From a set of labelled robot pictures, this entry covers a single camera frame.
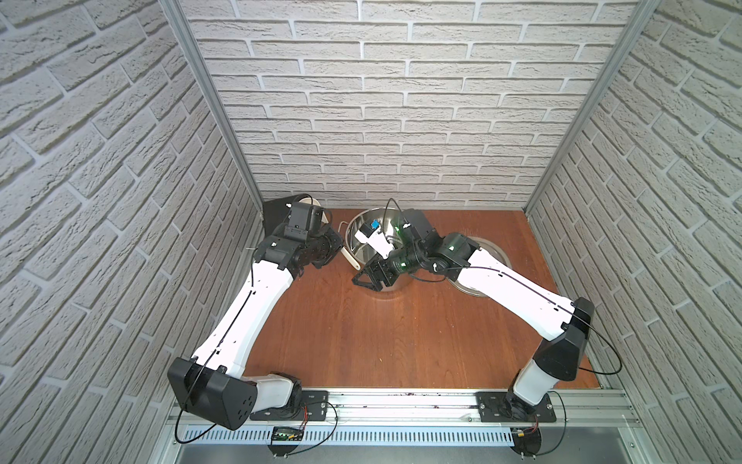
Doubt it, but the stainless steel pot lid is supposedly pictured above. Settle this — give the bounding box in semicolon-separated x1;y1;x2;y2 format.
449;235;512;299

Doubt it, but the beige plastic ladle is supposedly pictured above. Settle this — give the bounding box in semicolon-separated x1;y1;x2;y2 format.
341;247;361;271

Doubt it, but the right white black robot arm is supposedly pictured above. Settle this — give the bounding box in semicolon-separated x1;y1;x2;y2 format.
353;209;594;421

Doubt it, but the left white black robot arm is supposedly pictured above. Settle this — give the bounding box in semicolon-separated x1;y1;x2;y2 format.
167;194;342;430

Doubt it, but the black plastic tool case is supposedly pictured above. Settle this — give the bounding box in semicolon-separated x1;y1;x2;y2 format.
262;194;305;237

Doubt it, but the left small electronics board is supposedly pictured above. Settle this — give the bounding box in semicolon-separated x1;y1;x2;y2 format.
268;426;305;457

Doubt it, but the aluminium mounting rail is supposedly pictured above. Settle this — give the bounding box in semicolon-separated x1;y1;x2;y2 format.
245;387;642;429

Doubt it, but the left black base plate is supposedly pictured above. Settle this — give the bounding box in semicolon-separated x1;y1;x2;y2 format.
249;390;330;423

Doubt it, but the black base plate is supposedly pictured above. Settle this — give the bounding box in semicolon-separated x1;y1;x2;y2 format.
475;391;557;423
249;390;330;423

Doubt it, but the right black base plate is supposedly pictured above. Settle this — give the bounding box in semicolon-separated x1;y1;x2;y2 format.
475;391;557;423

